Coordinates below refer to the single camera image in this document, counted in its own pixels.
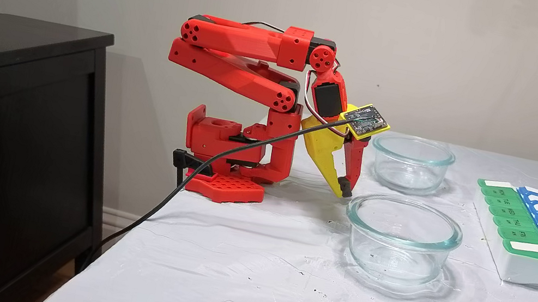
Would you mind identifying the black camera cable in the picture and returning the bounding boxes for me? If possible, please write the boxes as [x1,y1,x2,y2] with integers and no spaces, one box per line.
[79,78,358,302]

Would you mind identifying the white red servo wire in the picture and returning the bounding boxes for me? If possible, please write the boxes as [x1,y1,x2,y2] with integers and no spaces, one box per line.
[298,53,352,128]

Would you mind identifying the glass bowl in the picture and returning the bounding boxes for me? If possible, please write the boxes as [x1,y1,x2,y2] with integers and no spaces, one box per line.
[336,188,469,295]
[365,130,459,201]

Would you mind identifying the weekly pill organizer box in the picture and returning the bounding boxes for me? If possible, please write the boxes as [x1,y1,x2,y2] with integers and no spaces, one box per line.
[460,177,538,290]

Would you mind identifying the black table clamp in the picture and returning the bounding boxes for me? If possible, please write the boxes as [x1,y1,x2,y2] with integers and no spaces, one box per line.
[167,148,217,196]

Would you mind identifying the black camera circuit board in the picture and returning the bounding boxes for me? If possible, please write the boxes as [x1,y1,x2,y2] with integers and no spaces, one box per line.
[337,99,394,144]

